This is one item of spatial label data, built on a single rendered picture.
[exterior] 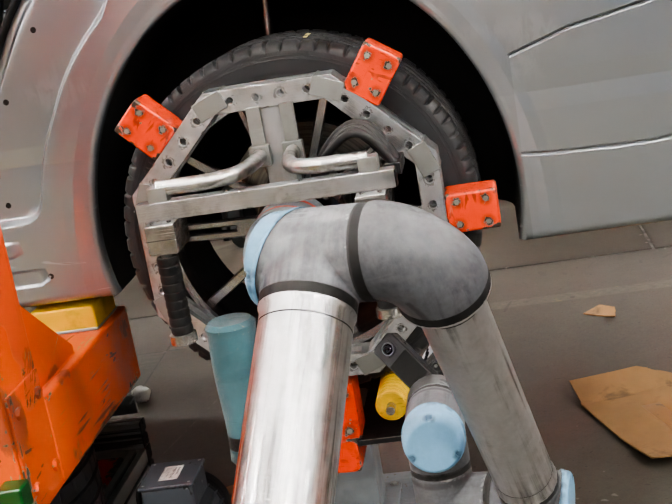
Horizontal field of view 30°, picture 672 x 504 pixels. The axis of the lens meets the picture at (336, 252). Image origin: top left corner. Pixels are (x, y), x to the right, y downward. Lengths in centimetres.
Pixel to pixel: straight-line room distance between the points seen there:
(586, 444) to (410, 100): 133
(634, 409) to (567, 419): 18
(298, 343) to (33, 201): 119
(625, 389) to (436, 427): 178
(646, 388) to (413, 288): 219
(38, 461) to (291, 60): 80
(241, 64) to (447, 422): 78
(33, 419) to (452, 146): 85
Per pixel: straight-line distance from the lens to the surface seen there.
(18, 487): 189
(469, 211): 216
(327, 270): 141
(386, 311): 197
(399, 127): 213
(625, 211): 234
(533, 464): 174
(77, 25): 240
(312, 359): 137
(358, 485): 251
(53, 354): 229
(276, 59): 222
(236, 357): 214
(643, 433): 328
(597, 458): 319
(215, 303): 236
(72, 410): 229
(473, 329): 149
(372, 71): 212
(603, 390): 354
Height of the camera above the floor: 135
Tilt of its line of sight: 14 degrees down
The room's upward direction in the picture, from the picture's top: 10 degrees counter-clockwise
